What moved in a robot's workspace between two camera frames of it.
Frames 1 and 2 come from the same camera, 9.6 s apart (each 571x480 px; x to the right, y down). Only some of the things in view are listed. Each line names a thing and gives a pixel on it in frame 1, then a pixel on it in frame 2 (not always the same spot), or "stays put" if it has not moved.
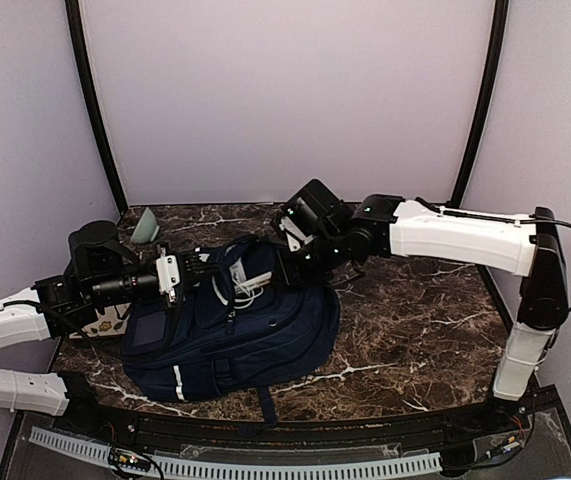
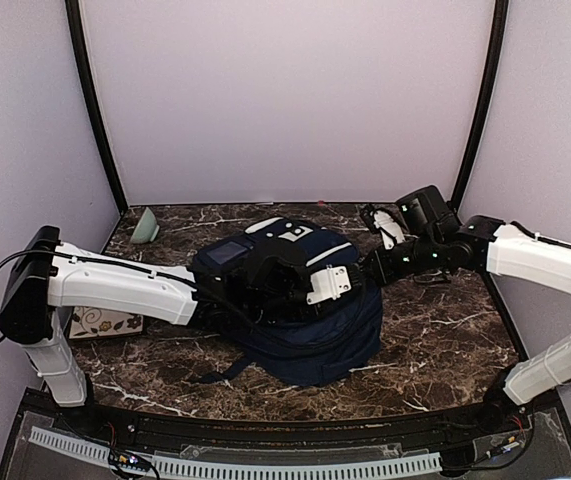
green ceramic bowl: [146, 228] stays put
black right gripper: [290, 277] → [385, 274]
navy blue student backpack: [241, 324] → [317, 346]
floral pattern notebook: [108, 323] stays put
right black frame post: [488, 104] stays put
